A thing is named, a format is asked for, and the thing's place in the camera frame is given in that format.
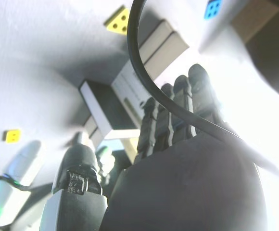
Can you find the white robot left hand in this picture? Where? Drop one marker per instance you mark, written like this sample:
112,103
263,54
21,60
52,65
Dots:
178,187

